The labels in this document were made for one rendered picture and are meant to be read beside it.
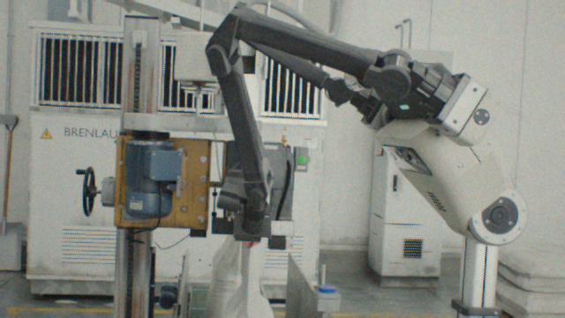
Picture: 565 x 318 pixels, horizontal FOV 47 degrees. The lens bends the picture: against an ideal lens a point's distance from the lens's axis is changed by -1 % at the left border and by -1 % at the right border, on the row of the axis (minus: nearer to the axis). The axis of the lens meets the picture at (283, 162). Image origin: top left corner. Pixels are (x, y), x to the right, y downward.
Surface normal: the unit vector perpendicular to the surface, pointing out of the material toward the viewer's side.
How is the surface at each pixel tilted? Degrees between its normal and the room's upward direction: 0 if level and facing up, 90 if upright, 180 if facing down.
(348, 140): 90
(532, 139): 90
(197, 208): 90
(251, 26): 121
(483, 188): 115
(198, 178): 90
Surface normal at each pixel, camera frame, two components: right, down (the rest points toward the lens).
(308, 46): -0.22, 0.51
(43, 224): 0.11, 0.06
